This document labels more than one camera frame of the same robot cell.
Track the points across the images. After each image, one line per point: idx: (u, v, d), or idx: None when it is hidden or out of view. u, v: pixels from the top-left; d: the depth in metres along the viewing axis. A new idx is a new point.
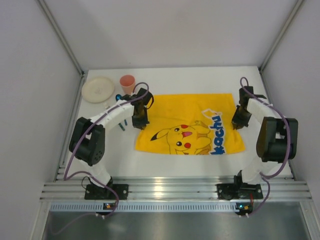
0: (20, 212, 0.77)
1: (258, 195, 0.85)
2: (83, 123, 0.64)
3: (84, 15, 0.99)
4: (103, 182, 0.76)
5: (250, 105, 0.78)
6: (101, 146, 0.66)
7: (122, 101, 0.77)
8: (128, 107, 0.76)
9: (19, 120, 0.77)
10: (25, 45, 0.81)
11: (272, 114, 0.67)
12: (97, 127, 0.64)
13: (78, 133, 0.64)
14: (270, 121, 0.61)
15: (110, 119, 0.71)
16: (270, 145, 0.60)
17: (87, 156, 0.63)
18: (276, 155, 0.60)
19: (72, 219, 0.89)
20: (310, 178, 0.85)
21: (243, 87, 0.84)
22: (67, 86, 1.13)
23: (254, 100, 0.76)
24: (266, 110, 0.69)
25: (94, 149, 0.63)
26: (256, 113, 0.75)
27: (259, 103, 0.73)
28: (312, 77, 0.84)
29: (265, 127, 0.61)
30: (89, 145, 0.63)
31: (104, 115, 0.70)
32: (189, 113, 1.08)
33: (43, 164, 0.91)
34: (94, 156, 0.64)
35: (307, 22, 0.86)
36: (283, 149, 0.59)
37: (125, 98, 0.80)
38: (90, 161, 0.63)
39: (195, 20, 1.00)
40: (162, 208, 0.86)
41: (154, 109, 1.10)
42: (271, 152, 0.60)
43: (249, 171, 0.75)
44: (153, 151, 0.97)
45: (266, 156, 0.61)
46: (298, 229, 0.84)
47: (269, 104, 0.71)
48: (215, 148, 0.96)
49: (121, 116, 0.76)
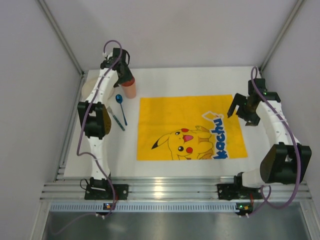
0: (20, 212, 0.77)
1: (259, 195, 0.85)
2: (84, 106, 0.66)
3: (84, 14, 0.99)
4: (106, 173, 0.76)
5: (260, 108, 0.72)
6: (107, 118, 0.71)
7: (103, 71, 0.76)
8: (111, 73, 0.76)
9: (19, 120, 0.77)
10: (25, 45, 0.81)
11: (284, 135, 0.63)
12: (97, 105, 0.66)
13: (81, 113, 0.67)
14: (280, 150, 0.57)
15: (103, 93, 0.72)
16: (275, 173, 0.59)
17: (98, 130, 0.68)
18: (281, 180, 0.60)
19: (72, 219, 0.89)
20: (311, 178, 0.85)
21: (252, 80, 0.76)
22: (67, 86, 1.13)
23: (266, 106, 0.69)
24: (278, 126, 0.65)
25: (103, 123, 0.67)
26: (264, 120, 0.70)
27: (272, 114, 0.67)
28: (312, 77, 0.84)
29: (273, 156, 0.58)
30: (98, 121, 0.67)
31: (97, 92, 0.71)
32: (191, 117, 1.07)
33: (43, 163, 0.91)
34: (105, 128, 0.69)
35: (308, 22, 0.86)
36: (288, 175, 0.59)
37: (104, 66, 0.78)
38: (102, 133, 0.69)
39: (195, 19, 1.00)
40: (162, 208, 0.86)
41: (154, 114, 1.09)
42: (276, 178, 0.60)
43: (250, 177, 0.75)
44: (155, 158, 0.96)
45: (270, 181, 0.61)
46: (299, 229, 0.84)
47: (283, 118, 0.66)
48: (217, 152, 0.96)
49: (111, 85, 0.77)
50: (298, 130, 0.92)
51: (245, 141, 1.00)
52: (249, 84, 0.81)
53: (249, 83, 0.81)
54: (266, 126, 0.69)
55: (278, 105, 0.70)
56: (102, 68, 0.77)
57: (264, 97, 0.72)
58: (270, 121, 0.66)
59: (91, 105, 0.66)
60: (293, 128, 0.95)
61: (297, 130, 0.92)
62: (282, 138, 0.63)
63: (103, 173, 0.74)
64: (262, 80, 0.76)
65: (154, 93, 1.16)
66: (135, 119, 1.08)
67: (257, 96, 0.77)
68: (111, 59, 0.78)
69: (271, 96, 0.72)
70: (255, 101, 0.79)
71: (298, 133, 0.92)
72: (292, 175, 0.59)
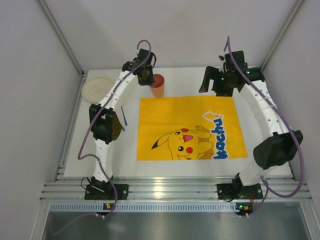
0: (20, 212, 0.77)
1: (259, 195, 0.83)
2: (96, 109, 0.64)
3: (84, 15, 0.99)
4: (108, 175, 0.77)
5: (245, 91, 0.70)
6: (117, 124, 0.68)
7: (123, 75, 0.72)
8: (131, 78, 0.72)
9: (19, 121, 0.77)
10: (25, 46, 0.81)
11: (275, 123, 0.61)
12: (109, 111, 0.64)
13: (91, 115, 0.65)
14: (275, 140, 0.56)
15: (118, 99, 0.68)
16: (271, 161, 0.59)
17: (106, 135, 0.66)
18: (277, 163, 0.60)
19: (72, 219, 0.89)
20: (310, 178, 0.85)
21: (231, 55, 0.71)
22: (67, 86, 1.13)
23: (253, 90, 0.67)
24: (269, 113, 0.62)
25: (112, 129, 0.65)
26: (252, 104, 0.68)
27: (260, 98, 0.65)
28: (312, 77, 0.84)
29: (269, 146, 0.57)
30: (107, 126, 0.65)
31: (111, 96, 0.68)
32: (191, 117, 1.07)
33: (44, 163, 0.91)
34: (113, 134, 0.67)
35: (307, 22, 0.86)
36: (283, 157, 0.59)
37: (126, 68, 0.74)
38: (109, 139, 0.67)
39: (195, 20, 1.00)
40: (162, 208, 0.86)
41: (154, 114, 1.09)
42: (272, 162, 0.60)
43: (248, 174, 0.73)
44: (155, 158, 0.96)
45: (267, 166, 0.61)
46: (299, 229, 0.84)
47: (273, 104, 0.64)
48: (217, 152, 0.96)
49: (128, 90, 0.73)
50: (297, 130, 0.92)
51: (245, 141, 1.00)
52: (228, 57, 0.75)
53: (226, 56, 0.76)
54: (255, 112, 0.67)
55: (262, 86, 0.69)
56: (123, 70, 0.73)
57: (248, 77, 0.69)
58: (260, 107, 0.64)
59: (102, 109, 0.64)
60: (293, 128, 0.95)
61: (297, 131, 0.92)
62: (275, 128, 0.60)
63: (105, 175, 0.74)
64: (240, 55, 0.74)
65: None
66: (135, 119, 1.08)
67: (238, 74, 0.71)
68: (136, 61, 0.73)
69: (254, 73, 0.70)
70: (238, 81, 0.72)
71: None
72: (286, 156, 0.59)
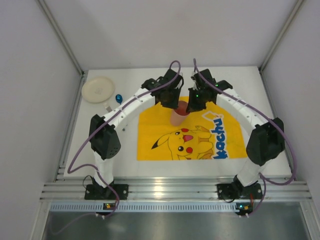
0: (20, 212, 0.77)
1: (258, 195, 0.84)
2: (97, 121, 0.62)
3: (84, 14, 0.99)
4: (107, 181, 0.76)
5: (219, 101, 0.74)
6: (115, 144, 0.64)
7: (140, 92, 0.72)
8: (146, 99, 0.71)
9: (19, 120, 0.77)
10: (24, 45, 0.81)
11: (254, 117, 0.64)
12: (109, 128, 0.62)
13: (93, 126, 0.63)
14: (261, 132, 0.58)
15: (123, 117, 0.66)
16: (265, 154, 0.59)
17: (102, 149, 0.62)
18: (271, 156, 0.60)
19: (72, 219, 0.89)
20: (310, 178, 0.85)
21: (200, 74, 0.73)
22: (67, 86, 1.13)
23: (225, 96, 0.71)
24: (246, 111, 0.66)
25: (107, 145, 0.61)
26: (229, 109, 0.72)
27: (234, 102, 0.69)
28: (312, 77, 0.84)
29: (257, 140, 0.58)
30: (103, 142, 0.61)
31: (119, 112, 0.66)
32: (191, 117, 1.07)
33: (43, 163, 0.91)
34: (107, 152, 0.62)
35: (307, 22, 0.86)
36: (275, 149, 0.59)
37: (146, 85, 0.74)
38: (103, 155, 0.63)
39: (195, 20, 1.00)
40: (162, 208, 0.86)
41: (154, 114, 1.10)
42: (267, 156, 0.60)
43: (245, 173, 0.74)
44: (155, 158, 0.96)
45: (263, 162, 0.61)
46: (298, 229, 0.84)
47: (244, 102, 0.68)
48: (217, 152, 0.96)
49: (141, 109, 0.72)
50: (297, 130, 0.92)
51: (245, 141, 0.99)
52: (195, 76, 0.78)
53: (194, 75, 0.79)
54: (236, 116, 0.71)
55: (233, 91, 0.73)
56: (143, 87, 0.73)
57: (218, 89, 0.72)
58: (236, 109, 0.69)
59: (105, 123, 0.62)
60: (293, 128, 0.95)
61: (297, 131, 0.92)
62: (255, 121, 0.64)
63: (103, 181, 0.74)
64: (206, 73, 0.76)
65: None
66: (134, 119, 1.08)
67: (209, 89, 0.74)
68: (161, 81, 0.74)
69: (222, 86, 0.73)
70: (211, 96, 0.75)
71: (298, 133, 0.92)
72: (278, 147, 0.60)
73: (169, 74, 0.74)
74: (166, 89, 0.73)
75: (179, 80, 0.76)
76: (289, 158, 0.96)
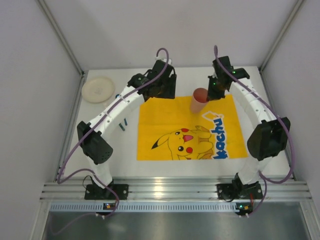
0: (20, 212, 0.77)
1: (258, 195, 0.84)
2: (83, 129, 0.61)
3: (84, 14, 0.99)
4: (104, 182, 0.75)
5: (232, 88, 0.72)
6: (106, 149, 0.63)
7: (126, 92, 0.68)
8: (133, 98, 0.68)
9: (19, 120, 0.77)
10: (24, 45, 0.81)
11: (263, 113, 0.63)
12: (95, 135, 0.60)
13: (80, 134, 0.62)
14: (265, 128, 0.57)
15: (110, 122, 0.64)
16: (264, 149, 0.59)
17: (93, 156, 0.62)
18: (270, 153, 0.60)
19: (72, 219, 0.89)
20: (310, 178, 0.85)
21: (218, 61, 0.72)
22: (67, 86, 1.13)
23: (240, 86, 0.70)
24: (257, 104, 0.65)
25: (96, 152, 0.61)
26: (240, 99, 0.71)
27: (247, 93, 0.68)
28: (312, 77, 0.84)
29: (260, 135, 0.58)
30: (92, 149, 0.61)
31: (104, 117, 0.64)
32: (191, 117, 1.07)
33: (43, 163, 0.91)
34: (98, 158, 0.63)
35: (307, 22, 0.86)
36: (275, 146, 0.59)
37: (133, 82, 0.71)
38: (95, 161, 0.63)
39: (195, 19, 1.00)
40: (162, 208, 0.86)
41: (154, 114, 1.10)
42: (266, 152, 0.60)
43: (246, 171, 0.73)
44: (155, 158, 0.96)
45: (261, 157, 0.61)
46: (298, 229, 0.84)
47: (258, 95, 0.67)
48: (217, 152, 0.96)
49: (128, 109, 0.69)
50: (297, 130, 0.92)
51: (245, 140, 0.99)
52: (215, 62, 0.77)
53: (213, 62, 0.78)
54: (245, 107, 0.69)
55: (248, 82, 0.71)
56: (130, 84, 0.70)
57: (234, 76, 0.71)
58: (247, 100, 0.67)
59: (90, 131, 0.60)
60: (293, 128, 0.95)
61: (297, 131, 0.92)
62: (262, 116, 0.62)
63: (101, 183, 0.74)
64: (226, 60, 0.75)
65: None
66: (135, 119, 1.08)
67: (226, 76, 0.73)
68: (151, 74, 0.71)
69: (240, 74, 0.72)
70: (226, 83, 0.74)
71: (298, 133, 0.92)
72: (278, 146, 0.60)
73: (158, 66, 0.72)
74: (155, 84, 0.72)
75: (168, 71, 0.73)
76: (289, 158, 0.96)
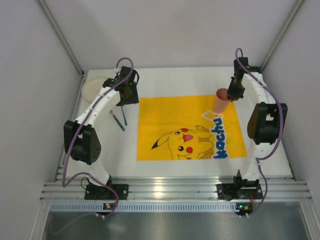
0: (20, 212, 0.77)
1: (258, 195, 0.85)
2: (71, 126, 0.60)
3: (84, 15, 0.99)
4: (102, 181, 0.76)
5: (243, 79, 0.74)
6: (96, 144, 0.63)
7: (104, 91, 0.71)
8: (112, 95, 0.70)
9: (19, 120, 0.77)
10: (25, 46, 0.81)
11: (264, 98, 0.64)
12: (86, 128, 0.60)
13: (68, 134, 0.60)
14: (262, 108, 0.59)
15: (96, 115, 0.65)
16: (259, 130, 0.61)
17: (85, 154, 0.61)
18: (266, 137, 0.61)
19: (72, 219, 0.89)
20: (310, 178, 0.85)
21: (237, 58, 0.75)
22: (67, 86, 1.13)
23: (249, 75, 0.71)
24: (260, 91, 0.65)
25: (88, 149, 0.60)
26: (248, 89, 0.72)
27: (254, 81, 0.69)
28: (312, 77, 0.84)
29: (256, 114, 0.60)
30: (84, 145, 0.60)
31: (90, 112, 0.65)
32: (191, 117, 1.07)
33: (44, 163, 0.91)
34: (90, 156, 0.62)
35: (307, 22, 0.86)
36: (271, 130, 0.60)
37: (107, 85, 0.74)
38: (88, 160, 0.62)
39: (195, 20, 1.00)
40: (162, 208, 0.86)
41: (154, 114, 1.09)
42: (261, 134, 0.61)
43: (245, 167, 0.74)
44: (155, 158, 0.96)
45: (256, 138, 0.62)
46: (298, 229, 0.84)
47: (263, 84, 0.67)
48: (217, 152, 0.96)
49: (109, 106, 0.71)
50: (298, 130, 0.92)
51: (245, 140, 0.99)
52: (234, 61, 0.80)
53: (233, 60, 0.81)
54: (251, 96, 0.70)
55: (259, 75, 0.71)
56: (104, 87, 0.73)
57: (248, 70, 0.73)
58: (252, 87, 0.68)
59: (80, 126, 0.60)
60: (294, 128, 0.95)
61: (297, 131, 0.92)
62: (263, 100, 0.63)
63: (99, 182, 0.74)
64: (245, 59, 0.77)
65: (155, 93, 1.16)
66: (134, 119, 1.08)
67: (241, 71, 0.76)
68: (118, 77, 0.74)
69: (253, 69, 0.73)
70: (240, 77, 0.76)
71: (298, 134, 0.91)
72: (274, 131, 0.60)
73: (124, 70, 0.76)
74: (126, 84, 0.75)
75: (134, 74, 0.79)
76: (288, 158, 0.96)
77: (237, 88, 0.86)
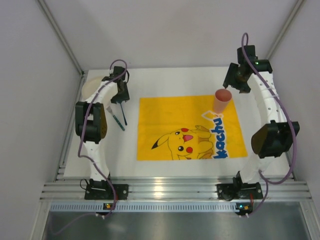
0: (20, 212, 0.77)
1: (258, 195, 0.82)
2: (82, 106, 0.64)
3: (84, 15, 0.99)
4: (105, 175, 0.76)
5: (251, 80, 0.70)
6: (104, 123, 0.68)
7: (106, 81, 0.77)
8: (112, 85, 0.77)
9: (20, 121, 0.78)
10: (25, 46, 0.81)
11: (275, 114, 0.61)
12: (95, 105, 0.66)
13: (78, 114, 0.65)
14: (271, 128, 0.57)
15: (102, 98, 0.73)
16: (267, 149, 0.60)
17: (95, 132, 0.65)
18: (272, 152, 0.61)
19: (72, 220, 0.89)
20: (310, 178, 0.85)
21: (242, 47, 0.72)
22: (67, 87, 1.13)
23: (258, 80, 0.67)
24: (271, 102, 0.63)
25: (100, 125, 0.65)
26: (255, 93, 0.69)
27: (264, 88, 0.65)
28: (312, 77, 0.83)
29: (265, 134, 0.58)
30: (94, 123, 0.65)
31: (96, 95, 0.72)
32: (192, 117, 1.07)
33: (44, 164, 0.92)
34: (101, 132, 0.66)
35: (307, 22, 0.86)
36: (279, 148, 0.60)
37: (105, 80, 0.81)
38: (98, 137, 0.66)
39: (195, 20, 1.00)
40: (162, 208, 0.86)
41: (154, 114, 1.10)
42: (267, 151, 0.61)
43: (247, 170, 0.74)
44: (155, 158, 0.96)
45: (262, 154, 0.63)
46: (298, 229, 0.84)
47: (275, 93, 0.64)
48: (217, 152, 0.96)
49: (110, 94, 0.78)
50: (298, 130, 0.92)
51: (245, 140, 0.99)
52: (239, 51, 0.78)
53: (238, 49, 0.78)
54: (258, 101, 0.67)
55: (269, 76, 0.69)
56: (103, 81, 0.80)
57: (255, 67, 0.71)
58: (262, 96, 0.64)
59: (90, 105, 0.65)
60: None
61: None
62: (273, 116, 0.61)
63: (101, 174, 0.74)
64: (251, 48, 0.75)
65: (154, 93, 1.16)
66: (134, 119, 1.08)
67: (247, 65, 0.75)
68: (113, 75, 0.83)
69: (263, 64, 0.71)
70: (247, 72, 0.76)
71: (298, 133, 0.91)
72: (282, 147, 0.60)
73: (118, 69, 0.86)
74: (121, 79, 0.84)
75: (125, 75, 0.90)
76: (288, 158, 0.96)
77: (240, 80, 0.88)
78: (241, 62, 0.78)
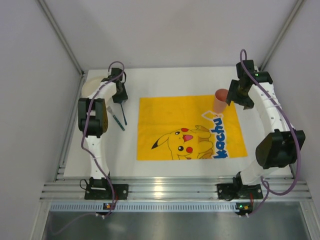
0: (20, 212, 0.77)
1: (258, 195, 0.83)
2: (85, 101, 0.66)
3: (84, 15, 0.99)
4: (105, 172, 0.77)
5: (252, 92, 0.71)
6: (106, 117, 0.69)
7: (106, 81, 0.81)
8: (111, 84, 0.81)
9: (20, 120, 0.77)
10: (24, 46, 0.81)
11: (278, 123, 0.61)
12: (97, 100, 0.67)
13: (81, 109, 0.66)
14: (276, 137, 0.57)
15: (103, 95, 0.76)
16: (272, 159, 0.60)
17: (97, 126, 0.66)
18: (277, 163, 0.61)
19: (72, 219, 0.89)
20: (310, 178, 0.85)
21: (241, 62, 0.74)
22: (67, 86, 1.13)
23: (259, 90, 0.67)
24: (273, 112, 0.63)
25: (102, 118, 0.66)
26: (257, 104, 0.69)
27: (266, 98, 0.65)
28: (312, 77, 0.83)
29: (270, 144, 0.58)
30: (96, 117, 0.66)
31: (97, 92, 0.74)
32: (192, 117, 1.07)
33: (44, 163, 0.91)
34: (103, 126, 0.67)
35: (307, 22, 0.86)
36: (284, 158, 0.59)
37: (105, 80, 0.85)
38: (100, 131, 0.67)
39: (195, 20, 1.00)
40: (162, 208, 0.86)
41: (154, 114, 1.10)
42: (273, 162, 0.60)
43: (248, 173, 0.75)
44: (155, 158, 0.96)
45: (267, 165, 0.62)
46: (298, 229, 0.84)
47: (277, 103, 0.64)
48: (217, 152, 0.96)
49: (109, 93, 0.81)
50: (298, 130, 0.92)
51: (245, 140, 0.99)
52: (237, 65, 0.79)
53: (237, 64, 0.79)
54: (260, 112, 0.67)
55: (270, 87, 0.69)
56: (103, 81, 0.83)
57: (256, 78, 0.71)
58: (264, 106, 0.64)
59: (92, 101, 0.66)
60: None
61: None
62: (276, 125, 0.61)
63: (102, 171, 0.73)
64: (250, 62, 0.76)
65: (154, 93, 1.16)
66: (134, 119, 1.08)
67: (248, 78, 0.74)
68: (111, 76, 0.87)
69: (263, 76, 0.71)
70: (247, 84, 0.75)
71: None
72: (287, 157, 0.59)
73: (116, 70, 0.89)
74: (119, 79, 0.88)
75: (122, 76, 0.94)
76: None
77: (242, 94, 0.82)
78: (240, 74, 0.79)
